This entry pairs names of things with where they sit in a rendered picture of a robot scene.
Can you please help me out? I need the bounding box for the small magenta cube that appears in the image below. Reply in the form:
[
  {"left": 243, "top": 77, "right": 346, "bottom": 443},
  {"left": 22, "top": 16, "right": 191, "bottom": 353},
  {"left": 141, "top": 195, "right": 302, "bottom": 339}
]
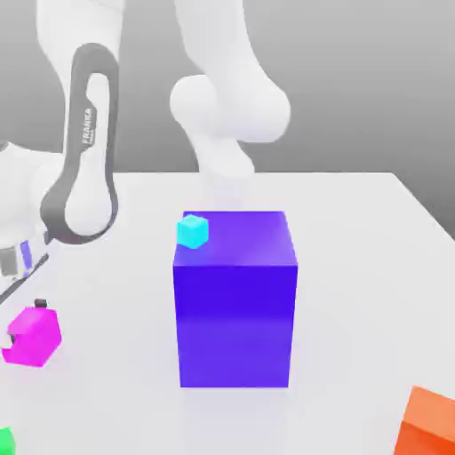
[{"left": 1, "top": 307, "right": 63, "bottom": 369}]

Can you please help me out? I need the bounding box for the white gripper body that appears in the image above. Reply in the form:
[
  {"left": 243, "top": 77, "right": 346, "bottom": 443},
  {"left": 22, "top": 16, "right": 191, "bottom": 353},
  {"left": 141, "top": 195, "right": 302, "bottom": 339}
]
[{"left": 0, "top": 247, "right": 62, "bottom": 323}]

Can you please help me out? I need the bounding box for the small cyan cube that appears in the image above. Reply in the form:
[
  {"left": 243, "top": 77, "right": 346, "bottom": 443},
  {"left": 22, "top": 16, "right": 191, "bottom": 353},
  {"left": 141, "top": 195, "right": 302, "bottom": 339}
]
[{"left": 176, "top": 213, "right": 210, "bottom": 251}]

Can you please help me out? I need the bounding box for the large orange box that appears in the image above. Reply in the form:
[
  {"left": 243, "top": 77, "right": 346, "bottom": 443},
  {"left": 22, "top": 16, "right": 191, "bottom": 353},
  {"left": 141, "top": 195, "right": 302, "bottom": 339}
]
[{"left": 393, "top": 385, "right": 455, "bottom": 455}]

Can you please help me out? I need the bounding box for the large purple box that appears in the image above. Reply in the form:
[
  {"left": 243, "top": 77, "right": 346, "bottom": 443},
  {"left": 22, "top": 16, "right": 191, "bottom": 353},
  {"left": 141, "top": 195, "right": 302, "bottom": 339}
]
[{"left": 172, "top": 210, "right": 299, "bottom": 389}]

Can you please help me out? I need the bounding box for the small green cube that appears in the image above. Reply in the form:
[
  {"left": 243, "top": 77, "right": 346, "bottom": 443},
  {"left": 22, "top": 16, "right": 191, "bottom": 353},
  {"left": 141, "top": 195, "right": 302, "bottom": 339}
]
[{"left": 0, "top": 427, "right": 18, "bottom": 455}]

